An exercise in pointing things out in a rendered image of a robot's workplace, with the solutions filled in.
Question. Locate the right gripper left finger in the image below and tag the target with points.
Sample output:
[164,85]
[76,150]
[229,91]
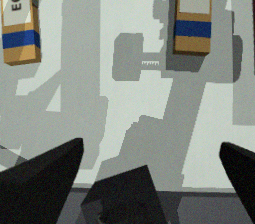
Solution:
[35,191]

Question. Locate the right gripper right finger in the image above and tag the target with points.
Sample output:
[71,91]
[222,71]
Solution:
[239,165]

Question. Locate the tan welding electrode pack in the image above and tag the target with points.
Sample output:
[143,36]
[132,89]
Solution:
[192,27]

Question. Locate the tan cardboard box with blue bands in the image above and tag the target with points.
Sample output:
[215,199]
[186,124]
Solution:
[20,32]

